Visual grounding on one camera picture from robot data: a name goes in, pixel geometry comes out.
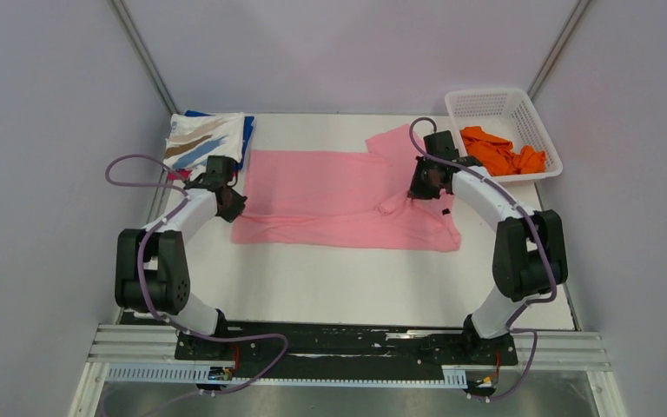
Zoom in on pink t-shirt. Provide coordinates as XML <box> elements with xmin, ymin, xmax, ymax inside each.
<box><xmin>231</xmin><ymin>125</ymin><xmax>461</xmax><ymax>253</ymax></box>

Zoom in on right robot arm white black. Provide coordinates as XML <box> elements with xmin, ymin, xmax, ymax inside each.
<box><xmin>408</xmin><ymin>128</ymin><xmax>568</xmax><ymax>363</ymax></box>

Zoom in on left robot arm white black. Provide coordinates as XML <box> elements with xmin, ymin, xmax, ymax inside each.
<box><xmin>114</xmin><ymin>156</ymin><xmax>247</xmax><ymax>359</ymax></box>

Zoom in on white blue beige folded shirt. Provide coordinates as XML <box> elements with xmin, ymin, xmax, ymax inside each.
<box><xmin>163</xmin><ymin>113</ymin><xmax>246</xmax><ymax>170</ymax></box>

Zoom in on orange crumpled t-shirt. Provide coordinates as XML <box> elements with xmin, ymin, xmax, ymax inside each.
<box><xmin>460</xmin><ymin>126</ymin><xmax>546</xmax><ymax>176</ymax></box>

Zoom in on white plastic basket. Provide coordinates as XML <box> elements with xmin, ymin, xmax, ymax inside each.
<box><xmin>445</xmin><ymin>87</ymin><xmax>564</xmax><ymax>183</ymax></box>

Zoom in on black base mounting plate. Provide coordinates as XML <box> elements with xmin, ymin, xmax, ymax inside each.
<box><xmin>175</xmin><ymin>321</ymin><xmax>518</xmax><ymax>381</ymax></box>

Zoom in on metal corner rail left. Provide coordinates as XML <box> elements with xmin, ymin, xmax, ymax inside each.
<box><xmin>108</xmin><ymin>0</ymin><xmax>178</xmax><ymax>115</ymax></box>

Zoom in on metal corner rail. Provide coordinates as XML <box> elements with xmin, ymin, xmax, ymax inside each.
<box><xmin>108</xmin><ymin>0</ymin><xmax>178</xmax><ymax>115</ymax></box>
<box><xmin>527</xmin><ymin>0</ymin><xmax>595</xmax><ymax>101</ymax></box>

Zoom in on aluminium frame rail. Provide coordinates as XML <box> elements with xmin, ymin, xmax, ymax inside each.
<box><xmin>87</xmin><ymin>325</ymin><xmax>612</xmax><ymax>372</ymax></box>

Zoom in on metal corner rail right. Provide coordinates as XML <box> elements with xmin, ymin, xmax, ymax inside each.
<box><xmin>527</xmin><ymin>0</ymin><xmax>595</xmax><ymax>101</ymax></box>

